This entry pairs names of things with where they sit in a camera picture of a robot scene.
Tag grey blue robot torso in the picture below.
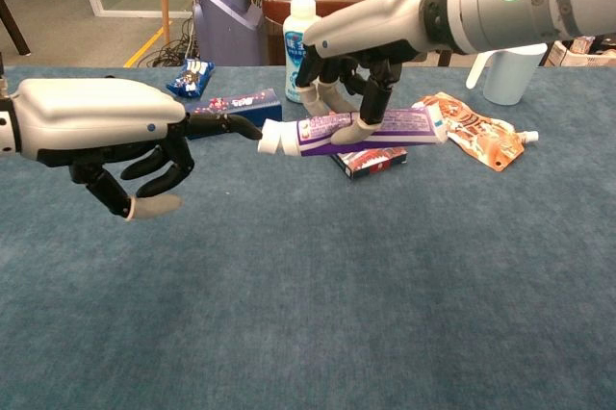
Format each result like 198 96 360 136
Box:
192 0 265 67

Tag small printed carton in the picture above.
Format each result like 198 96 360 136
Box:
570 34 598 56

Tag white plastic basket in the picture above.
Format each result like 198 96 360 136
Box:
548 38 616 68

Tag white bottle blue label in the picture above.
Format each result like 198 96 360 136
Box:
282 0 322 105

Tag dark blue rectangular box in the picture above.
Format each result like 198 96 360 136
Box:
184 88 284 122

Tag dark table leg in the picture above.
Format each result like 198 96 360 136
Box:
0 0 32 57

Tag blue snack packet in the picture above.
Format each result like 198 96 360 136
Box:
166 58 216 99

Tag orange spout pouch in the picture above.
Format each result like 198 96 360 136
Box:
412 91 540 173

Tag red black printed box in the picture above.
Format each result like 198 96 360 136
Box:
329 144 409 181

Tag purple white toothpaste tube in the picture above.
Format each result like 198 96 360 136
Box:
256 105 450 159

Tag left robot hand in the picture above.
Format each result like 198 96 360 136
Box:
8 76 264 223

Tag black floor cables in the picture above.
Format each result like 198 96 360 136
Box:
140 17 198 68

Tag light blue mug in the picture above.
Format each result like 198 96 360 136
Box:
465 42 550 107

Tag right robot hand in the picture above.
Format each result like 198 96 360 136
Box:
295 0 452 147

